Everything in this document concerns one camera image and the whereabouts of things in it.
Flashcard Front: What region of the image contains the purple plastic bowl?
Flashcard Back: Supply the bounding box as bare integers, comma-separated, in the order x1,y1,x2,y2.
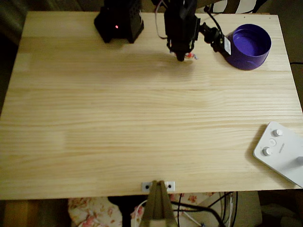
224,23,273,71

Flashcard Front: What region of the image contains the black white striped cushion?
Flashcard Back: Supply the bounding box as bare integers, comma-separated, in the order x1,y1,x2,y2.
205,0,264,14

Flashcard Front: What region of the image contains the white lamp base with knobs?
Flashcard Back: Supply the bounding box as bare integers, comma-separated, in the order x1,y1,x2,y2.
252,121,303,189

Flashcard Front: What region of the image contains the grey curtain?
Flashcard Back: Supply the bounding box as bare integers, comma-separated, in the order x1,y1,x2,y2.
0,0,30,46

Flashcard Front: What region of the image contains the floral patterned cloth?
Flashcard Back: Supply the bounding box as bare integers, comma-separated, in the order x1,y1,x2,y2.
68,191,215,227

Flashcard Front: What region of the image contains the red white servo wire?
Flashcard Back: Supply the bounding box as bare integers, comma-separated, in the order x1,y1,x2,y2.
154,0,168,39

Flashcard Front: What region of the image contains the black camera cable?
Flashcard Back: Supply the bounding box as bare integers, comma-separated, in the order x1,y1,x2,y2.
203,5,225,36

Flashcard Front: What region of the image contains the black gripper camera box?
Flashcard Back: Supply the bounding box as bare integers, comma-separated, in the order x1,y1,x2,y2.
201,22,232,58

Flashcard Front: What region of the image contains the thick black cable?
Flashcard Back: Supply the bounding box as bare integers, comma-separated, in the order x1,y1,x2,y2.
170,201,226,227

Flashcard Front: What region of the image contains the aluminium extrusion camera post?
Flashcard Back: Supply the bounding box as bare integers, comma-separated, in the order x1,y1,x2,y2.
141,180,178,227

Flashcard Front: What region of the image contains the white cable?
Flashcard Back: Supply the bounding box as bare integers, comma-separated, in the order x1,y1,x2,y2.
131,199,149,222
179,210,202,227

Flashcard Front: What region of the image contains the thin black cable bundle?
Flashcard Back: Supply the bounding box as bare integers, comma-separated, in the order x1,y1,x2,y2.
219,191,239,227

